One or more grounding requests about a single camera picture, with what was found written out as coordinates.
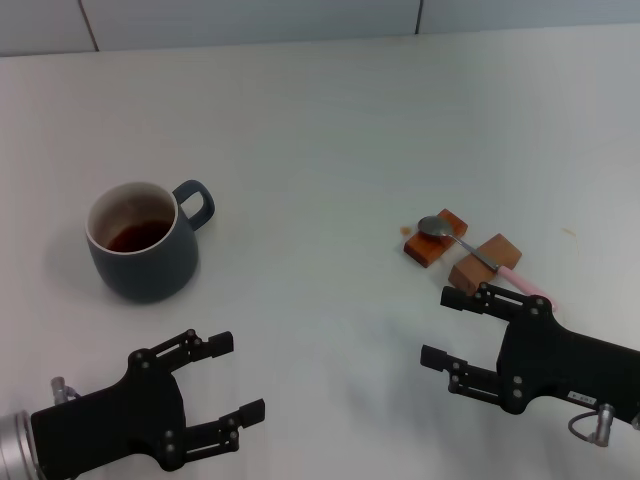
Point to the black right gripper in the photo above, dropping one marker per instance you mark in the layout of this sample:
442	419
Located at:
560	355

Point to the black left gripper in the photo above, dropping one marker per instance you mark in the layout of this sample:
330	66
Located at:
115	420

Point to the grey ceramic cup with tea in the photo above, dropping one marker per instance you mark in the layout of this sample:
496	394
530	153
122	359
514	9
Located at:
145	272

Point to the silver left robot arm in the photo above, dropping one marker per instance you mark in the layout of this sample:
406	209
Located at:
12	445

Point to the reddish brown wooden block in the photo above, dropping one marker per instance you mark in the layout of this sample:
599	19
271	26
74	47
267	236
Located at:
425	251

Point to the light brown wooden block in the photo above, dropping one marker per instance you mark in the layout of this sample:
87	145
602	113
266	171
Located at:
500	250

